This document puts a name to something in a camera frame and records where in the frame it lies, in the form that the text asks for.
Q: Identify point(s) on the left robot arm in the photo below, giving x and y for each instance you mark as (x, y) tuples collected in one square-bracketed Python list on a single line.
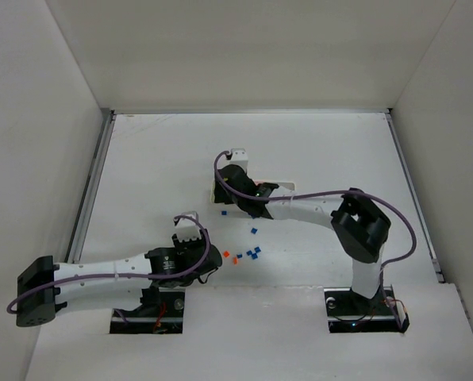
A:
[(46, 289)]

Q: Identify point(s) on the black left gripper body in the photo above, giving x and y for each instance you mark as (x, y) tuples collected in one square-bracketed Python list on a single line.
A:
[(203, 267)]

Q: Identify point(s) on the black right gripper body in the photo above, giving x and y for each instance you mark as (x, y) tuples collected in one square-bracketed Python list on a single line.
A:
[(224, 189)]

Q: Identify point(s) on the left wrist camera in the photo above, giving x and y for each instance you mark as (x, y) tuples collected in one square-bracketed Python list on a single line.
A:
[(237, 156)]

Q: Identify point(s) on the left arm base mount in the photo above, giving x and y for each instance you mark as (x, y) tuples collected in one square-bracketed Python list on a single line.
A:
[(163, 315)]

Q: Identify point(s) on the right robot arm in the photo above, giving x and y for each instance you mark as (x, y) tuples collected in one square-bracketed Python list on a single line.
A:
[(360, 226)]

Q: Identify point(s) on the white sorting tray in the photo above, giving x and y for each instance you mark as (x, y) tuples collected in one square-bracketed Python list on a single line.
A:
[(286, 184)]

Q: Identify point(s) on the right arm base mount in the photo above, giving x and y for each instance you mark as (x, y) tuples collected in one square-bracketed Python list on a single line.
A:
[(349, 312)]

